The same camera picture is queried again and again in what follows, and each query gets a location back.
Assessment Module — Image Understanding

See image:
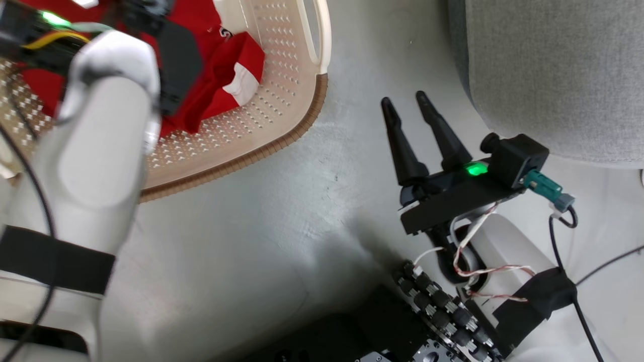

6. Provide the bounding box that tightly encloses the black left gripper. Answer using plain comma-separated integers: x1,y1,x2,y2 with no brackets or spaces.
0,0,121,68

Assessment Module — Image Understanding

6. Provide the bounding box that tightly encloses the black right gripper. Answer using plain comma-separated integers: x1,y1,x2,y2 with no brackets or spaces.
381,91,521,236

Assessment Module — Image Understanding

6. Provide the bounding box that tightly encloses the red and white jersey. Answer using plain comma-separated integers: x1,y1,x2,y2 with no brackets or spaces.
20,0,266,137

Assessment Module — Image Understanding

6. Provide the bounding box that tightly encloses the cream perforated laundry basket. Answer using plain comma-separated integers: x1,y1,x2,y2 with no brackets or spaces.
0,0,333,203

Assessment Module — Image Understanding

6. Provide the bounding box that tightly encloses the grey fabric sofa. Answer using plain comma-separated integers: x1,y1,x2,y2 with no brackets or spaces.
448,0,644,164

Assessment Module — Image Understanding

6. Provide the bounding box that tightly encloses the black right camera cable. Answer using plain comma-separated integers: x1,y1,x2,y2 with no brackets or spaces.
522,170,604,362

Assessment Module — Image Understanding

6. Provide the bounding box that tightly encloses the red white twisted wire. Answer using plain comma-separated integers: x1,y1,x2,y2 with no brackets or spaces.
413,201,536,303

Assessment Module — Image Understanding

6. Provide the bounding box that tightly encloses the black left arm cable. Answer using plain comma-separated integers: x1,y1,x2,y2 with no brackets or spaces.
0,126,57,362

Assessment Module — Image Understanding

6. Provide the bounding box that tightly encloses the black floor cable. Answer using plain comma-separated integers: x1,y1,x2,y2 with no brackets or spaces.
576,245,644,286

